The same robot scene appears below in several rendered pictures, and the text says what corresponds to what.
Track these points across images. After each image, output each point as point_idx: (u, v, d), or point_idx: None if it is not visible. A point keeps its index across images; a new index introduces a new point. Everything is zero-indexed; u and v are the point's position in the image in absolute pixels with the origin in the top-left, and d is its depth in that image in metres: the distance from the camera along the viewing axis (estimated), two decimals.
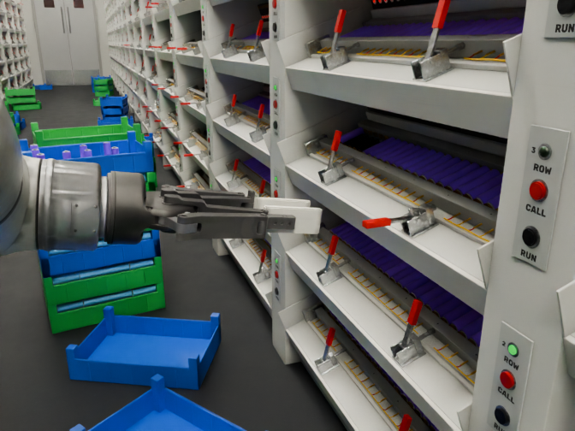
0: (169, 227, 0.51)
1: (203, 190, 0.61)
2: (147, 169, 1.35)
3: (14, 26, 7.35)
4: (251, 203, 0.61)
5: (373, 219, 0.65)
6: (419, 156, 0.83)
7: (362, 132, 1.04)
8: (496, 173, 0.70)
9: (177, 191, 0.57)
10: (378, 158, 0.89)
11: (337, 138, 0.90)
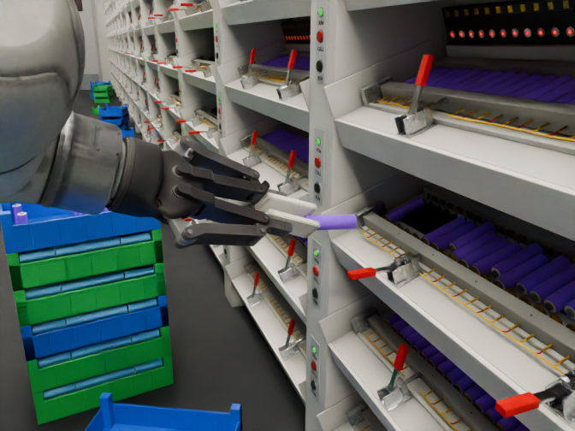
0: (174, 149, 0.55)
1: (216, 240, 0.54)
2: (153, 226, 1.12)
3: None
4: None
5: (512, 398, 0.42)
6: (524, 263, 0.59)
7: (422, 205, 0.81)
8: None
9: None
10: (459, 257, 0.65)
11: (357, 269, 0.66)
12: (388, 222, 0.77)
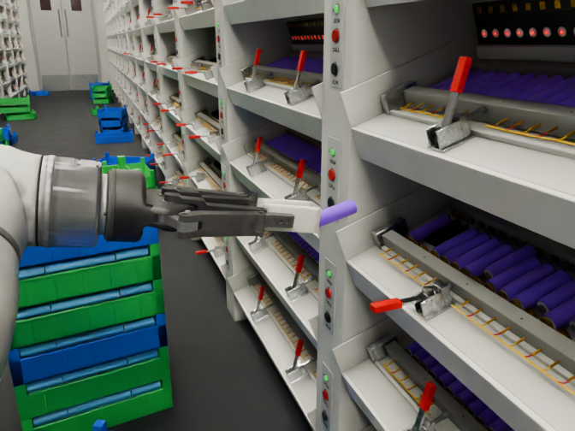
0: None
1: (220, 235, 0.53)
2: (151, 240, 1.04)
3: (8, 31, 7.04)
4: None
5: None
6: None
7: (447, 223, 0.73)
8: None
9: None
10: (496, 287, 0.57)
11: (381, 301, 0.58)
12: (411, 243, 0.69)
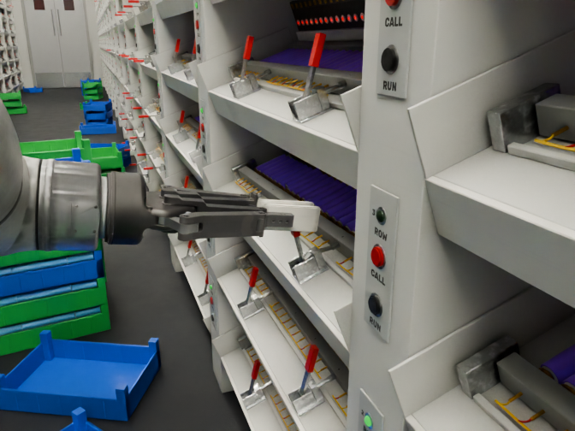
0: (171, 227, 0.51)
1: (204, 191, 0.61)
2: None
3: (2, 29, 7.32)
4: (253, 205, 0.60)
5: None
6: (328, 189, 0.79)
7: None
8: None
9: (178, 191, 0.57)
10: (291, 190, 0.85)
11: None
12: (253, 172, 0.97)
